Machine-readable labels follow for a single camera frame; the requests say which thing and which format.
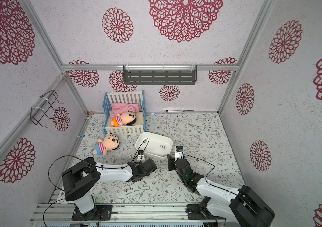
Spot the plush doll on table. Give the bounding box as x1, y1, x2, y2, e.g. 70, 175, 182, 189
92, 133, 120, 156

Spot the blue white toy crib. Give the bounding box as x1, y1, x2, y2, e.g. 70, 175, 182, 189
103, 91, 145, 135

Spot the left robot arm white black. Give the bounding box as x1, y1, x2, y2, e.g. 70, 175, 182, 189
62, 158, 157, 215

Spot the plush doll in crib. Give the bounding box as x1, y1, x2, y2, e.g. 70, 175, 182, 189
111, 112, 136, 127

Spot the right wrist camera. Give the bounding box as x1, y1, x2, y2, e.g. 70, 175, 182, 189
175, 145, 184, 161

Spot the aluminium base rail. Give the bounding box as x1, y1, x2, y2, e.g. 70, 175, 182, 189
29, 202, 235, 225

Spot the black wire wall rack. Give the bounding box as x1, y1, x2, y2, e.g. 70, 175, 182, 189
29, 89, 64, 128

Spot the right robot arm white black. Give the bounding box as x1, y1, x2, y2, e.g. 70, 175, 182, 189
167, 152, 275, 227

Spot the pink blanket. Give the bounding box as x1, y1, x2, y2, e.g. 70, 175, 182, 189
110, 103, 141, 118

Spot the white plastic storage box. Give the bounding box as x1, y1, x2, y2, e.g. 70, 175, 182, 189
135, 132, 173, 160

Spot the grey wall shelf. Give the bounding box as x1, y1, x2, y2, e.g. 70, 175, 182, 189
123, 65, 197, 86

